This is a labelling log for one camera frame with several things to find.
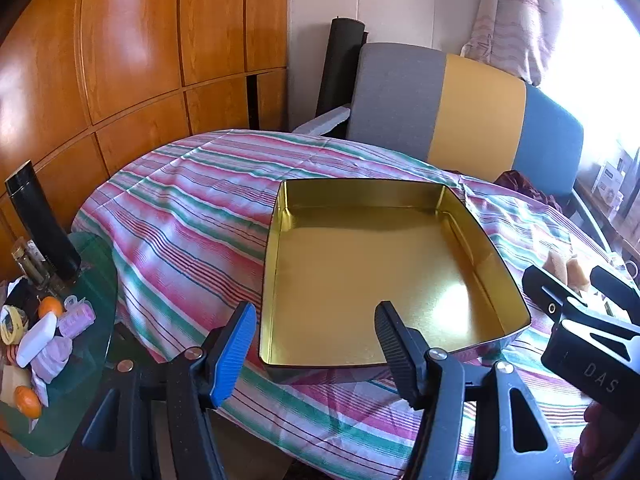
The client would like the person's right hand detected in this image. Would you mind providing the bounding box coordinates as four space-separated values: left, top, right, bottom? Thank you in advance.
572 400 622 476

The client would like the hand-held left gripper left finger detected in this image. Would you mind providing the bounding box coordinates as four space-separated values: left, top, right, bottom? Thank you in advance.
56 301 257 480

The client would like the dark red cloth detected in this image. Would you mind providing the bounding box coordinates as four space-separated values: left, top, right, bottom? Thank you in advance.
492 170 568 211

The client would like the black bottle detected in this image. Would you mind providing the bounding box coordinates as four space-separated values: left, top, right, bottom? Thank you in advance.
5 160 82 282

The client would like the white plastic case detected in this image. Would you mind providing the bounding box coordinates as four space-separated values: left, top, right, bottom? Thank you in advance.
16 311 58 367

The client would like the pale patterned curtain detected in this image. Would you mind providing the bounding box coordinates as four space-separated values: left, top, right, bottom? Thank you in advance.
460 0 566 86

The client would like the striped tablecloth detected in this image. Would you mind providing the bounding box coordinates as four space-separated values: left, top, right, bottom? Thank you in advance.
72 129 640 480

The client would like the glass perfume bottle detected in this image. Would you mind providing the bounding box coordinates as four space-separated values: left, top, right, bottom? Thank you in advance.
11 237 53 291

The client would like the wooden wardrobe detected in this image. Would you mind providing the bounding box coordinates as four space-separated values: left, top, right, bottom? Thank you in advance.
0 0 290 281

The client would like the small plush toy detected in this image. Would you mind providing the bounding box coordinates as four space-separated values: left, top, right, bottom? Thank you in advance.
542 250 571 283

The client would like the white printed box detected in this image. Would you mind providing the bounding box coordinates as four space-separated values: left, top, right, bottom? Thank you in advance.
592 160 628 206

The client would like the wooden side table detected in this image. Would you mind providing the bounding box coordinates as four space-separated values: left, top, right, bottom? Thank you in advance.
617 202 640 266

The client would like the green glass side table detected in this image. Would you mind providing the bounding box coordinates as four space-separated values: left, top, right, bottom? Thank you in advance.
0 232 118 458

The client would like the black rolled mat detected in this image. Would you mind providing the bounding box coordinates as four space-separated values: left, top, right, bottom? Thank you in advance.
316 16 370 117

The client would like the gold metal tin tray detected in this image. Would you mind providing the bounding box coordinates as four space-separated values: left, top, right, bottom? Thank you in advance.
258 177 532 380

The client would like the grey yellow blue chair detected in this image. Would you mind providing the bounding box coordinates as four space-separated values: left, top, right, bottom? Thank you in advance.
292 42 618 256

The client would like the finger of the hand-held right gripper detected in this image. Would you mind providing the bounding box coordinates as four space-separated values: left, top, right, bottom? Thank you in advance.
590 266 640 313
522 263 590 323

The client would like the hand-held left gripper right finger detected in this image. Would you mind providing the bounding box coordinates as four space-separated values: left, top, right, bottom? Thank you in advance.
374 301 573 480

